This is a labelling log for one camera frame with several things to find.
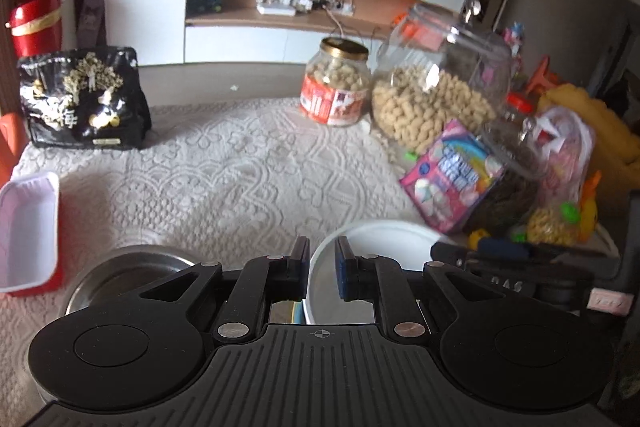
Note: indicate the white lace tablecloth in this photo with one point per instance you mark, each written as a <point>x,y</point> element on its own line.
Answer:
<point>225,187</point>

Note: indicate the clear plastic snack bag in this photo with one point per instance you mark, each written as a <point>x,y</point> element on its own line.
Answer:
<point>570,157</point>

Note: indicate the colourful toy figure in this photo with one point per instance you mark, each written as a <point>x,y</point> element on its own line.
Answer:
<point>515,38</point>

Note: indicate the orange plastic toy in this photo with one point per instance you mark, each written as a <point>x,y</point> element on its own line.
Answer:
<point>545,77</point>

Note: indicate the yellow orange toy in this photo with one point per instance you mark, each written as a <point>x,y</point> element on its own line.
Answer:
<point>590,207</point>

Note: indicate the glass sunflower seed jar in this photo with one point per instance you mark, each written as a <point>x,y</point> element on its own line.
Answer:
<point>515,192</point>

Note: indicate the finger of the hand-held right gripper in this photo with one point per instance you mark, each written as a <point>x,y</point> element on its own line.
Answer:
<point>505,248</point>
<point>450,253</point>

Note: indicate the grey printed board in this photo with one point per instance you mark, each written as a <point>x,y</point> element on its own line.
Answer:
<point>92,12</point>

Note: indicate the black snack bag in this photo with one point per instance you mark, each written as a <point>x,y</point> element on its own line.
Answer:
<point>75,107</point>

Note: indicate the yellow duck toy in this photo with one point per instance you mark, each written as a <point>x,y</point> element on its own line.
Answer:
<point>477,237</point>

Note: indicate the white paper bowl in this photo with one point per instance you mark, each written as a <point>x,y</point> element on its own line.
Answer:
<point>385,239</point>

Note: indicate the red lidded small jar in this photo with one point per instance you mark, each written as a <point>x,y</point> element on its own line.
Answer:
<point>520,103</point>

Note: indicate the orange bear chair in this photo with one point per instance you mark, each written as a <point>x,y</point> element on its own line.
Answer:
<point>10,142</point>

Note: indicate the red lidded bin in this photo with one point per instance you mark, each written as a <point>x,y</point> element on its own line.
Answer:
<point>35,22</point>

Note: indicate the red rectangular container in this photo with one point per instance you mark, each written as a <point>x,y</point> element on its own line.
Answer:
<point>27,227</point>

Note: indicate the red label peanut jar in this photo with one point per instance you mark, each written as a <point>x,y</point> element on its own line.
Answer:
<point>330,97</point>

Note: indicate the pink candy bag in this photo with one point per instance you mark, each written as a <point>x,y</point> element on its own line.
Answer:
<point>450,182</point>

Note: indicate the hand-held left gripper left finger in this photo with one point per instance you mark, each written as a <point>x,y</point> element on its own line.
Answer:
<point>301,267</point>

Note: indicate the yellow cloth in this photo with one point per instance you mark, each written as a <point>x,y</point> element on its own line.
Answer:
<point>600,122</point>

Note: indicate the blue enamel bowl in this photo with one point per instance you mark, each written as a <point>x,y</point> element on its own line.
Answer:
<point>300,313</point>

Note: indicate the white power strip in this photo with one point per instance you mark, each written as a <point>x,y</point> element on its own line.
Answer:
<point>335,4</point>

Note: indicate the stainless steel bowl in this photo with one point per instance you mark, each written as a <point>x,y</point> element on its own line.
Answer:
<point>125,264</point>

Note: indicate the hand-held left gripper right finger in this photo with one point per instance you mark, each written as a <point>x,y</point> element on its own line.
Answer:
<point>344,272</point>

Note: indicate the large glass peanut jar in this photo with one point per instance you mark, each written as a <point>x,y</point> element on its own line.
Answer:
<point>430,107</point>

